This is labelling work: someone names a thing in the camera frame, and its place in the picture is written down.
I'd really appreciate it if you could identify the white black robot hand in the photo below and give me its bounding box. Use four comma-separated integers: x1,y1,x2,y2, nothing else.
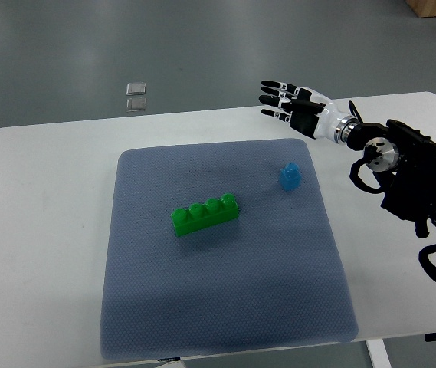
259,80,352,144

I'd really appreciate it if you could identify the small blue block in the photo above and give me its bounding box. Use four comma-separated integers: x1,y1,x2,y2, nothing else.
279,162,302,192

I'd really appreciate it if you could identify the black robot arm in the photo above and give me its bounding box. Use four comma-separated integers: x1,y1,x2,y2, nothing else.
342,102,436,282

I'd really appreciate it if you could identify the long green block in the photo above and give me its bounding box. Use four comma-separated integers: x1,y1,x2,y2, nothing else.
171,193,239,237

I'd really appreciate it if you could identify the wooden box corner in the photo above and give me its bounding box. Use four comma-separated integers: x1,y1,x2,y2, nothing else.
405,0,436,18

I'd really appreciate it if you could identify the upper metal floor plate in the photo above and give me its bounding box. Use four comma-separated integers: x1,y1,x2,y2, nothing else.
126,81,146,96

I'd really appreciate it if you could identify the metal floor plate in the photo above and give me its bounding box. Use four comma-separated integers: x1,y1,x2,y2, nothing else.
126,81,146,96
126,97,147,112

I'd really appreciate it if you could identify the blue-grey foam mat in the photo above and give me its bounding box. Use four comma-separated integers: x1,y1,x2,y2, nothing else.
100,139,358,360

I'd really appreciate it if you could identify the lower metal floor plate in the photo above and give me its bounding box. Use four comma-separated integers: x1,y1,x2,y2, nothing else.
126,97,147,112

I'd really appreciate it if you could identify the white table leg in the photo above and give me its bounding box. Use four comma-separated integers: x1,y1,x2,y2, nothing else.
366,339,392,368

